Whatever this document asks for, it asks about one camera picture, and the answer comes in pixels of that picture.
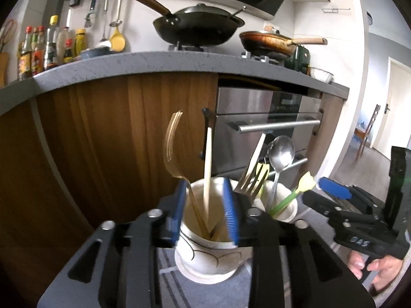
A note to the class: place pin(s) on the grey plaid tablecloth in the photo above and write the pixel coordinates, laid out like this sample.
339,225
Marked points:
218,295

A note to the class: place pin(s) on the clear glass bowl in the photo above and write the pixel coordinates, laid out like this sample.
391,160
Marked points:
321,74

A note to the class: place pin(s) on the red cap sauce bottle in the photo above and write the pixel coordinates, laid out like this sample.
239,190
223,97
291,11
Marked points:
38,57
25,61

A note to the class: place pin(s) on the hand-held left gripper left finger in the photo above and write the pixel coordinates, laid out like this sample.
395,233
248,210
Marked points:
178,211

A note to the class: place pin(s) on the hanging metal strainer spoon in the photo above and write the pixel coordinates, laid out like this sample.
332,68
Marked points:
117,22

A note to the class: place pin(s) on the yellow spatula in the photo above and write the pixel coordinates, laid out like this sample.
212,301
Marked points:
117,40

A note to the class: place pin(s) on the yellow green tulip spoon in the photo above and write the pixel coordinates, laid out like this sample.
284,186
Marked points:
308,183

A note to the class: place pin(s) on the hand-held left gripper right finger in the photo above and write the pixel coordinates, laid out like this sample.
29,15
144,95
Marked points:
231,211

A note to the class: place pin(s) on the black gas stove grate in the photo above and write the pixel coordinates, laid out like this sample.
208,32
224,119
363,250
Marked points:
260,56

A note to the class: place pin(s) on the cream ceramic utensil cup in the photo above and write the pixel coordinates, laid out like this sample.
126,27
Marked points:
285,211
205,256

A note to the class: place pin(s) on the translucent plastic jug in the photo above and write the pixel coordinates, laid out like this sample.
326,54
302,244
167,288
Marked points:
63,40

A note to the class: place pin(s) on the wooden chair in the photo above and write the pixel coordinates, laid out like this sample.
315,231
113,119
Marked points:
367,131

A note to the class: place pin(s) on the stainless steel oven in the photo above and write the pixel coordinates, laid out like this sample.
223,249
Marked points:
244,109

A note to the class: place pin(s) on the wooden knife block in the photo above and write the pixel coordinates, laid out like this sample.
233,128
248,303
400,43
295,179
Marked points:
2,67

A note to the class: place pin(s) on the black cooking spatula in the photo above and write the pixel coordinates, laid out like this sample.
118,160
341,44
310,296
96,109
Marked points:
239,12

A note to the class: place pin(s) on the silver metal spoon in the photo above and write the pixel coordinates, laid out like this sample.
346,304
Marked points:
282,154

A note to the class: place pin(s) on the metal wall towel rack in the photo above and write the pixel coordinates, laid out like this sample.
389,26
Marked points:
335,9

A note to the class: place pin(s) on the wooden chopstick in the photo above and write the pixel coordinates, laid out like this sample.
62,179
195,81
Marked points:
208,166
220,229

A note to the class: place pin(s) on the round wall vent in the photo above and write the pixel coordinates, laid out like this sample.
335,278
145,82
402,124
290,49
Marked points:
370,17

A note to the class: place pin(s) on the wooden base cabinet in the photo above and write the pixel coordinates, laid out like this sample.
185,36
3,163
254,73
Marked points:
112,134

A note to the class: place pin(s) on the white interior door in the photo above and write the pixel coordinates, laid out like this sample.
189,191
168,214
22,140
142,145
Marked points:
396,102

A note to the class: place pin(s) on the hanging metal peeler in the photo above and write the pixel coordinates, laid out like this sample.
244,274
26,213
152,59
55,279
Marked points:
90,14

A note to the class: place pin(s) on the dark green kitchen appliance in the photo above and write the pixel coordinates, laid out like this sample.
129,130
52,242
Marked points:
300,59

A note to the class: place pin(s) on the person's right hand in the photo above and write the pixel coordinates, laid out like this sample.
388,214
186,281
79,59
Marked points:
385,266

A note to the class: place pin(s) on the tall clear bottle yellow cap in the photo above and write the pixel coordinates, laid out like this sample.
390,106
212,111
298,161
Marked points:
51,48

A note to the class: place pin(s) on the hanging white ladle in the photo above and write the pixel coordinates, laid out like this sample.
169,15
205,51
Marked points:
104,43

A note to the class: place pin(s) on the blue dish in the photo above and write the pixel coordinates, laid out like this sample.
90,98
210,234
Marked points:
94,53

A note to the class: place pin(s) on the grey stone countertop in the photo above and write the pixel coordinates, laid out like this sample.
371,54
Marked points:
128,62

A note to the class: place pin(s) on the yellow squeeze bottle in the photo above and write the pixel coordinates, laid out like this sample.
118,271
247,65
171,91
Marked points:
80,43

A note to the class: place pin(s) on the small dark bottle red cap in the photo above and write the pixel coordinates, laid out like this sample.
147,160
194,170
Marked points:
68,54

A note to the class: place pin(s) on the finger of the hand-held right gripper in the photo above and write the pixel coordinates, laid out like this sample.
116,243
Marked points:
321,203
334,187

